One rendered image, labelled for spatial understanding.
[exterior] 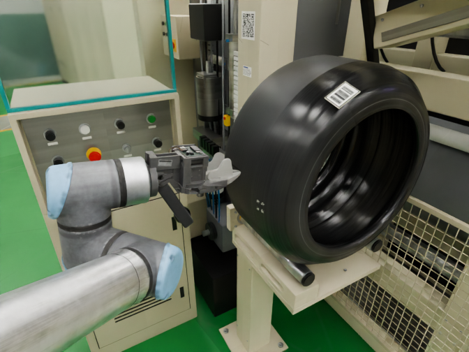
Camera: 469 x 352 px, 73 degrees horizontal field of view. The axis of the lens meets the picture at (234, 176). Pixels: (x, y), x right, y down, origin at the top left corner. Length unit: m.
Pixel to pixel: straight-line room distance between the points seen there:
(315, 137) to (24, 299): 0.53
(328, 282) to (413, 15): 0.82
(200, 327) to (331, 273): 1.02
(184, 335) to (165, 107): 1.22
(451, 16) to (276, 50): 0.45
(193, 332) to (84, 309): 1.52
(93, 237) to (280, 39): 0.74
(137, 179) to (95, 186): 0.07
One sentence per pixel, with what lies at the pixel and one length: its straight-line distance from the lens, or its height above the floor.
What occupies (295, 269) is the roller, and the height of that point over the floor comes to 0.91.
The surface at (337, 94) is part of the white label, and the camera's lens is 0.69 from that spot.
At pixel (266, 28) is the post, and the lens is 0.99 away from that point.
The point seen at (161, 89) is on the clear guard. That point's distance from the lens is 1.25.
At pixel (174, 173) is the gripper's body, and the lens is 0.63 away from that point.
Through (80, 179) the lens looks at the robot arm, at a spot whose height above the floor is 1.31.
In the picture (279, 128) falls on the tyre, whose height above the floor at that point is 1.33.
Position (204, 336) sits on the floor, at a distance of 1.90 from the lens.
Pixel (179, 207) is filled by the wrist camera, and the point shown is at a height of 1.20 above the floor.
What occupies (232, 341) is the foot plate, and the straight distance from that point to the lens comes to 1.87.
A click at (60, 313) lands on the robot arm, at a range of 0.41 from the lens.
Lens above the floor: 1.56
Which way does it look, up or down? 28 degrees down
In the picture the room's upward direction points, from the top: straight up
